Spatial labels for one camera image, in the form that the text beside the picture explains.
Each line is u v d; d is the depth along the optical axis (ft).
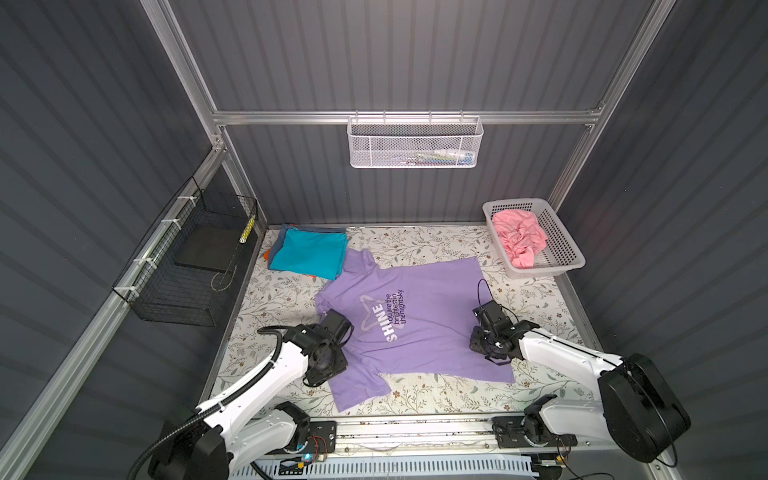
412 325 3.07
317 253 3.51
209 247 2.46
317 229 3.77
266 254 3.60
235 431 1.38
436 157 3.07
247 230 2.69
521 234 3.66
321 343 1.87
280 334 1.89
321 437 2.37
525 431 2.37
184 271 2.39
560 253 3.45
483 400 2.59
